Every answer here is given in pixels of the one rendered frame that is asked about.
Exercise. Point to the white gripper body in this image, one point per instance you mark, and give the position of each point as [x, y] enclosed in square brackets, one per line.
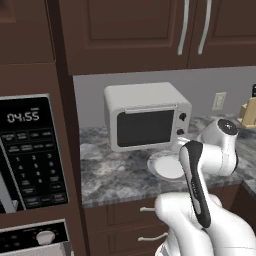
[176, 142]

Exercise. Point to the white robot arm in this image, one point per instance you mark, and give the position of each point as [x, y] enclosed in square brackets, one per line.
[186, 230]

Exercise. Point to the black toaster oven knob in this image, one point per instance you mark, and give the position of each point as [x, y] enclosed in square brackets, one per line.
[180, 131]
[182, 116]

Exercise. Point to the dark glass toaster oven door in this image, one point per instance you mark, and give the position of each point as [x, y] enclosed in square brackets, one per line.
[145, 128]

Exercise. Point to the white toaster oven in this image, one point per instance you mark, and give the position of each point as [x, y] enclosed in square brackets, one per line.
[143, 95]

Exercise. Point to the white oven knob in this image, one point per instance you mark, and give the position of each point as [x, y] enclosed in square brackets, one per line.
[45, 237]

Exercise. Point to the black oven control panel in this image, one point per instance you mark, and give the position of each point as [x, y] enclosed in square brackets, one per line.
[20, 236]

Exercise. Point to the brown tall cupboard door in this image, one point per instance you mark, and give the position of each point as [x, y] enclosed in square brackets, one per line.
[23, 33]

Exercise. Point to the white round plate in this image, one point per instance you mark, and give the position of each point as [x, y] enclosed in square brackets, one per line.
[165, 166]

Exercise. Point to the wooden knife block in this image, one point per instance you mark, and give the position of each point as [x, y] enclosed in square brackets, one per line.
[249, 113]

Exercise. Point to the brown drawer front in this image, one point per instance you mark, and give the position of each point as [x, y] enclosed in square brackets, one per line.
[126, 213]
[123, 241]

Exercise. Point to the brown base cupboard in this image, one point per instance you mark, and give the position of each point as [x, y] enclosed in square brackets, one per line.
[240, 203]

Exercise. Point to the white wall socket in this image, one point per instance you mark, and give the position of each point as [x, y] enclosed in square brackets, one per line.
[219, 101]

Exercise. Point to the wide brown wall cupboard door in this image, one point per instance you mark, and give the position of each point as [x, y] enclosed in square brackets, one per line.
[126, 33]

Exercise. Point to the narrow brown wall cupboard door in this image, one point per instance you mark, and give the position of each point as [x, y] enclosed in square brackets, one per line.
[233, 33]

